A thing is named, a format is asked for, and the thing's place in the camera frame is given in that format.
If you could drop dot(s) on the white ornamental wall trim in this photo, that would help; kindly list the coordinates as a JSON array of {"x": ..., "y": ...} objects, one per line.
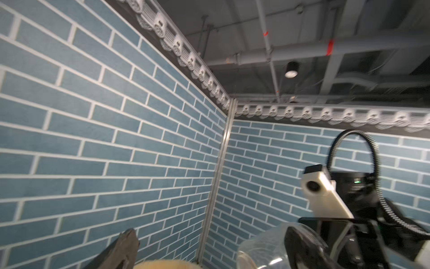
[{"x": 149, "y": 16}]

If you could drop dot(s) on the cream trash bin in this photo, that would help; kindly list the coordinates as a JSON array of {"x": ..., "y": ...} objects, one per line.
[{"x": 167, "y": 264}]

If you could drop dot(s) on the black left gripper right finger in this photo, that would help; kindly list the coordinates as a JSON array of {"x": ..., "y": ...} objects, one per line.
[{"x": 306, "y": 250}]

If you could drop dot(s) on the grey ceiling pipe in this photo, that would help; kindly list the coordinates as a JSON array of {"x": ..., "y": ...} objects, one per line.
[{"x": 386, "y": 40}]

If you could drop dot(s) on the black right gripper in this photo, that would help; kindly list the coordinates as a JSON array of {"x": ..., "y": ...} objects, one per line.
[{"x": 352, "y": 243}]

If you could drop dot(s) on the glass jar with tea leaves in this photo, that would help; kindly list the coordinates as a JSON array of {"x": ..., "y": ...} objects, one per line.
[{"x": 266, "y": 250}]

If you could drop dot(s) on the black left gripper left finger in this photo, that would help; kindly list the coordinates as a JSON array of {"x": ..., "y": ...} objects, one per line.
[{"x": 121, "y": 254}]

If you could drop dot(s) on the round ceiling lamp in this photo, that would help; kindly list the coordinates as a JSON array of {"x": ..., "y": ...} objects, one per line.
[{"x": 292, "y": 69}]

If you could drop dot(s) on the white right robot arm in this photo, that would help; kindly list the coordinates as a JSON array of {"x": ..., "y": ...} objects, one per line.
[{"x": 353, "y": 195}]

